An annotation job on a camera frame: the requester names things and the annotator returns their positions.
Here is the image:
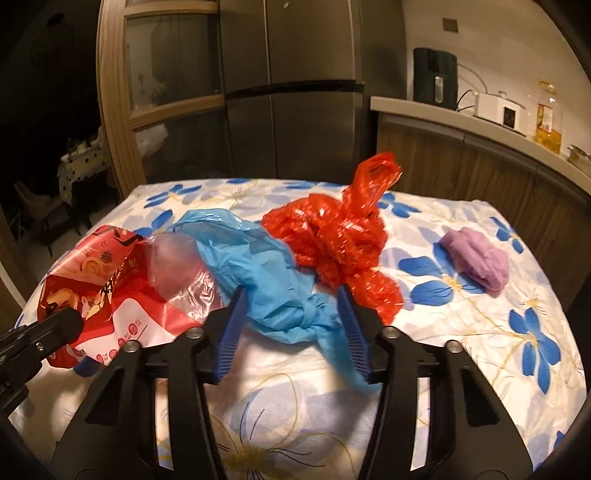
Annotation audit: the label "wooden glass door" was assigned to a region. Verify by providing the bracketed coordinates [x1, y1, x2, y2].
[96, 1, 231, 195]

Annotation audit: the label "red white snack wrapper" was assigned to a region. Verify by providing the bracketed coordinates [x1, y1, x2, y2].
[37, 225, 222, 368]

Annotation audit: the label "black air fryer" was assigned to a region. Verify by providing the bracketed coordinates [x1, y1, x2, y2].
[413, 48, 459, 110]

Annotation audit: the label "stainless steel bowl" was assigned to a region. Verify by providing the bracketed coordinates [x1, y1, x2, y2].
[568, 144, 591, 177]

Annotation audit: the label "wooden lower cabinets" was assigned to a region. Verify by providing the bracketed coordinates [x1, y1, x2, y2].
[378, 114, 590, 308]

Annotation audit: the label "red plastic bag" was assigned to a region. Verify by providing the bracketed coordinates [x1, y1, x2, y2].
[262, 152, 404, 325]

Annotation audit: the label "white slow cooker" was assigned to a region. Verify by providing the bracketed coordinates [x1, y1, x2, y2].
[474, 92, 527, 136]

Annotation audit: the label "small purple glove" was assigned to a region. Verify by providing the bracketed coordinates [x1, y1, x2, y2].
[439, 227, 509, 294]

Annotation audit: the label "cooking oil bottle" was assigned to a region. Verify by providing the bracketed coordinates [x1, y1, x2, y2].
[534, 80, 563, 155]

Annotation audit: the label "floral blue white tablecloth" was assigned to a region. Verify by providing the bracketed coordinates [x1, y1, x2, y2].
[8, 177, 588, 480]

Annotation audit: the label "dark steel refrigerator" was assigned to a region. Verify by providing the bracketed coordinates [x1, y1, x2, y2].
[219, 0, 407, 184]

